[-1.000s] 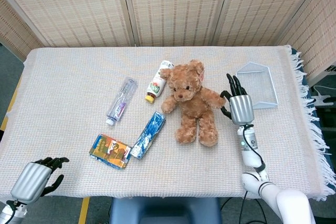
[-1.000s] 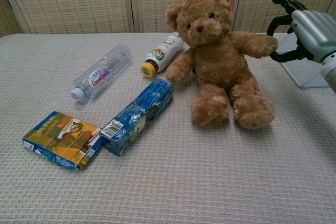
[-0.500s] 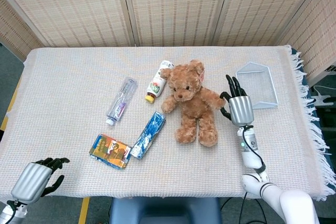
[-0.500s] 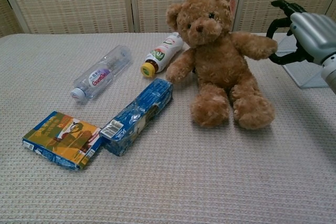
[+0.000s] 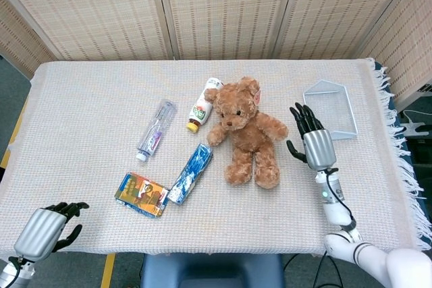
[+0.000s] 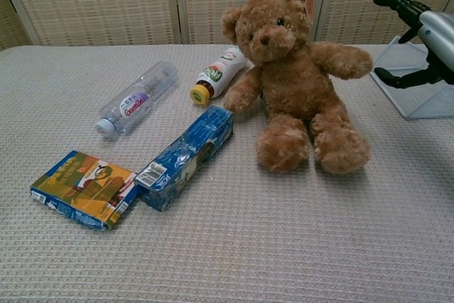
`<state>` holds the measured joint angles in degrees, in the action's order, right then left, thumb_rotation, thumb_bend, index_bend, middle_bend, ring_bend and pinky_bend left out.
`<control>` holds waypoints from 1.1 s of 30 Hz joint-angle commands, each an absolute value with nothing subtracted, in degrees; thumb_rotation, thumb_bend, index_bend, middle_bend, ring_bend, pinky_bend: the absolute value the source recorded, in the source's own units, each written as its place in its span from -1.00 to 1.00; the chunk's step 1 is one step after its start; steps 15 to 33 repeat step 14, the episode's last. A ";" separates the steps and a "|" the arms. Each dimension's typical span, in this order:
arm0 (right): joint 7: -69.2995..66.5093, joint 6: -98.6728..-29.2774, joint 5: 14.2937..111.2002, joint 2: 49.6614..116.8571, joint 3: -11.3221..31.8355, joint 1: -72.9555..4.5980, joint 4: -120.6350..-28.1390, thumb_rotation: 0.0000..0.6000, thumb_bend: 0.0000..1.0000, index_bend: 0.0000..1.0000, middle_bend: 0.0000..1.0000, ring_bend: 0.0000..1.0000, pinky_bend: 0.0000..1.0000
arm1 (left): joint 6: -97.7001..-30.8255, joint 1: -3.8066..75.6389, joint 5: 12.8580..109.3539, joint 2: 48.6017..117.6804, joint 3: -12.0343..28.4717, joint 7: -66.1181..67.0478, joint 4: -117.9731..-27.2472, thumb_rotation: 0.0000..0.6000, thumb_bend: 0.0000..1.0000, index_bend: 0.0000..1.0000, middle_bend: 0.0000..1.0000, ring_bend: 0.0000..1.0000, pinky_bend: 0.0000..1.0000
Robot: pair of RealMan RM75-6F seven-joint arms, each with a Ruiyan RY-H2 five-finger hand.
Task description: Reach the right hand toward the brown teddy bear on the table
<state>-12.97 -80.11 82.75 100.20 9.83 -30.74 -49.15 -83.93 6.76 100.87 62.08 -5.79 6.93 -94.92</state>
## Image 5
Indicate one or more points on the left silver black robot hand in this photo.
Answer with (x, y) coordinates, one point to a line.
(38, 234)

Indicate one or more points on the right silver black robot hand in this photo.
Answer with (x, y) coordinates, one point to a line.
(315, 146)

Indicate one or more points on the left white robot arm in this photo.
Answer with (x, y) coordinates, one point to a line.
(11, 272)

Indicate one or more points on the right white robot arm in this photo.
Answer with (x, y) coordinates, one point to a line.
(351, 234)

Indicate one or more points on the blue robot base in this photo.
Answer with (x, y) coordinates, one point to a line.
(211, 271)

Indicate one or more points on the brown teddy bear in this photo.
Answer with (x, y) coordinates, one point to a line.
(243, 134)

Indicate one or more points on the orange blue snack packet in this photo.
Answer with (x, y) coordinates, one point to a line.
(141, 195)

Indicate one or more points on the white yellow-capped drink bottle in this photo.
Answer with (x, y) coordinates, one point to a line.
(203, 106)

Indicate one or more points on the blue white snack packet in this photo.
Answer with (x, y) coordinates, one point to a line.
(191, 175)

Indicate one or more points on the cream woven fringed tablecloth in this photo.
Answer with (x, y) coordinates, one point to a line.
(209, 220)

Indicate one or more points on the clear plastic water bottle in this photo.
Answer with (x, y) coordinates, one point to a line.
(157, 129)

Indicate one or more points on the bamboo folding screen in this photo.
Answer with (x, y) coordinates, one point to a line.
(216, 8)

